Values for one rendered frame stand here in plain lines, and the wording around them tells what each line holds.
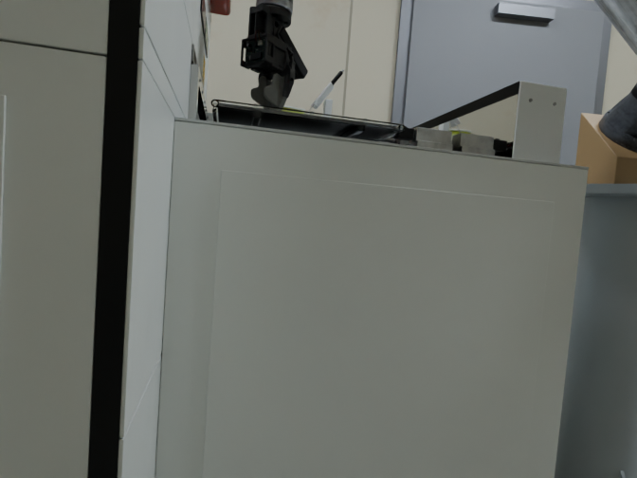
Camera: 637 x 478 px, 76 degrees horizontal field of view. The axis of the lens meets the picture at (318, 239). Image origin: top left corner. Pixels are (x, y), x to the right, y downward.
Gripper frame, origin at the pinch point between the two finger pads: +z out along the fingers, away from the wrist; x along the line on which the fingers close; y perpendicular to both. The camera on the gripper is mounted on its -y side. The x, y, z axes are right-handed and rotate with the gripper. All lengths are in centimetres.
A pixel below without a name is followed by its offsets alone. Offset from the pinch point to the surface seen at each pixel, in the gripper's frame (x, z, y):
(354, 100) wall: -77, -52, -152
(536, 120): 47.8, 1.5, -13.2
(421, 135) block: 26.2, 2.1, -16.3
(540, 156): 49, 7, -14
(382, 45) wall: -66, -86, -161
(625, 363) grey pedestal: 64, 46, -44
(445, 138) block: 29.7, 2.2, -20.3
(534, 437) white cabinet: 53, 53, -10
